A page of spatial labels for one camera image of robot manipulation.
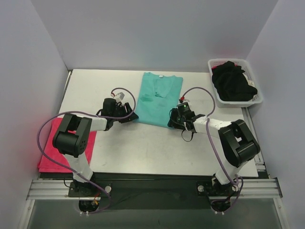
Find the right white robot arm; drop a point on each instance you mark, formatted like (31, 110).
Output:
(233, 143)

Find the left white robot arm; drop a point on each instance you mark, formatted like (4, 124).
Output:
(72, 136)

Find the white plastic laundry basket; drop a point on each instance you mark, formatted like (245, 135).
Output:
(257, 99)

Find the aluminium rail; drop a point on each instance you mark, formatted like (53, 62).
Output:
(259, 160)
(67, 83)
(58, 189)

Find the teal t shirt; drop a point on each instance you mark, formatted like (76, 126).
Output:
(158, 95)

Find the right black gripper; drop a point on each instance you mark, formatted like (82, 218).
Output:
(175, 119)

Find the aluminium right side rail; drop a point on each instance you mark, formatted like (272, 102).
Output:
(259, 160)

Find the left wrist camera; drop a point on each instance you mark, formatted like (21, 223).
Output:
(119, 96)

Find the white garment in basket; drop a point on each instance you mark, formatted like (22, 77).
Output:
(250, 82)

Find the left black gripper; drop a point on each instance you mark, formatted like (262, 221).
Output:
(124, 111)

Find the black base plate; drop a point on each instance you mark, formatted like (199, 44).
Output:
(212, 196)

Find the aluminium left side rail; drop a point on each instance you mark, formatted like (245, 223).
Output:
(67, 83)

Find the aluminium front rail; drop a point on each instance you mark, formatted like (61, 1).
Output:
(58, 189)

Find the black t shirt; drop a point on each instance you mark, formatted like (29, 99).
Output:
(230, 83)

